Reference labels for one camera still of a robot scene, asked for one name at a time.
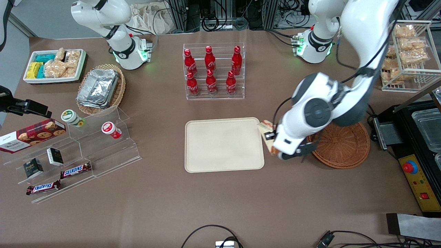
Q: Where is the silver metal lever bar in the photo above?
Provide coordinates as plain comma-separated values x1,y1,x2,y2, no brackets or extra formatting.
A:
393,80,441,113

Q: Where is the brown chocolate bar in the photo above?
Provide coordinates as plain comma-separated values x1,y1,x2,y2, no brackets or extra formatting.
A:
26,180,61,196
60,162,92,179

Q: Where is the white rectangular snack tray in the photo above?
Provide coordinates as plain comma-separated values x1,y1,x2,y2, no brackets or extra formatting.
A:
23,49,87,85

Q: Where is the white cloth bag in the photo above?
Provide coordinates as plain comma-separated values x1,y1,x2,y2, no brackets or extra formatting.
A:
129,2,173,35

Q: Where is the grey metal bracket block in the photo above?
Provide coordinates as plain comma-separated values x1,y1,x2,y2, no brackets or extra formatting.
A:
373,117,404,151

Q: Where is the round brown wicker basket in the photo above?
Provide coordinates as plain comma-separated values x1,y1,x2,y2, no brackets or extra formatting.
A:
307,121,371,169

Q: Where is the aluminium foil container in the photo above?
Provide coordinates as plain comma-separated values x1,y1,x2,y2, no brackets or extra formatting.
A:
76,69,119,109

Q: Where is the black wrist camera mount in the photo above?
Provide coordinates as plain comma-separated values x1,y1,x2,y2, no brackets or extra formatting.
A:
288,142,318,162

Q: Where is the clear acrylic step stand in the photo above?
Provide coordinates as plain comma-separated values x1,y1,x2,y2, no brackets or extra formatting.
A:
3,106,142,204

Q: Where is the red tartan cookie box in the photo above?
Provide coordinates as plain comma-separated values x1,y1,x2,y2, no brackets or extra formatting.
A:
0,118,66,154

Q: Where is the black looped cable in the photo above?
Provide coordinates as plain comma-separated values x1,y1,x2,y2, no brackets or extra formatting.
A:
181,225,244,248

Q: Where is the clear plastic container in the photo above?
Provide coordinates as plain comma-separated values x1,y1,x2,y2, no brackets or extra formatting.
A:
412,108,441,153

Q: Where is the green lidded yogurt cup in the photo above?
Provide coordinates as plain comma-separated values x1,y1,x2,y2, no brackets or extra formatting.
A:
61,109,85,128

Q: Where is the black cable with plug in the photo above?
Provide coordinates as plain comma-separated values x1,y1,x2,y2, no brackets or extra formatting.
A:
316,230,441,248

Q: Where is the yellow snack pack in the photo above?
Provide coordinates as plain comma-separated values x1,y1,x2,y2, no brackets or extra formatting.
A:
27,62,43,79

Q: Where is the red emergency stop button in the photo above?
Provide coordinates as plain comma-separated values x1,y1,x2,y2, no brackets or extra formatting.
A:
402,159,418,174

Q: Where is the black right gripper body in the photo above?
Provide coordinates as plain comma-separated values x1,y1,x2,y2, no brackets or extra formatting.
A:
0,85,16,114

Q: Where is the clear acrylic bottle rack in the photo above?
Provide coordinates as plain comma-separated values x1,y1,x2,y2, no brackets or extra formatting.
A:
183,43,246,100

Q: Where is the oval light wicker basket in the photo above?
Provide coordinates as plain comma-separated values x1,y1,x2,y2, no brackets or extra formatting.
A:
76,64,126,116

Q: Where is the red lidded yogurt cup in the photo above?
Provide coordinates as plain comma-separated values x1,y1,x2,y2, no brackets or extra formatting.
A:
101,122,122,140

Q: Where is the red cola bottle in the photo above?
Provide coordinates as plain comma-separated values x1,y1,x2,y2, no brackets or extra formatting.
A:
206,69,218,95
184,49,197,75
205,46,216,72
186,71,200,96
231,45,243,75
226,71,237,95

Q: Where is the black sealing machine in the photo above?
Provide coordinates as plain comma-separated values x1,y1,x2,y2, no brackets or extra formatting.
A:
374,88,441,217

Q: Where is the grey flat sheet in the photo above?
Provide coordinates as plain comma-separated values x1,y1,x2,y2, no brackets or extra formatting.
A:
386,213,441,241

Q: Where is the small black box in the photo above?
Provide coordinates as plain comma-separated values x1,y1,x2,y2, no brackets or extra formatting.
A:
23,158,44,179
47,148,64,166

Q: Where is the triangle sandwich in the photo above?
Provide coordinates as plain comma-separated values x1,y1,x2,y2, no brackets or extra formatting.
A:
258,120,280,156

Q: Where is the aluminium frame equipment rack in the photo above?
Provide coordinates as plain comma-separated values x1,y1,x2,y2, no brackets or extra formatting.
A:
165,0,286,31

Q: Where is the cream plastic serving tray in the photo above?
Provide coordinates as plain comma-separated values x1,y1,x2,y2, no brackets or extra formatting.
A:
185,117,265,173

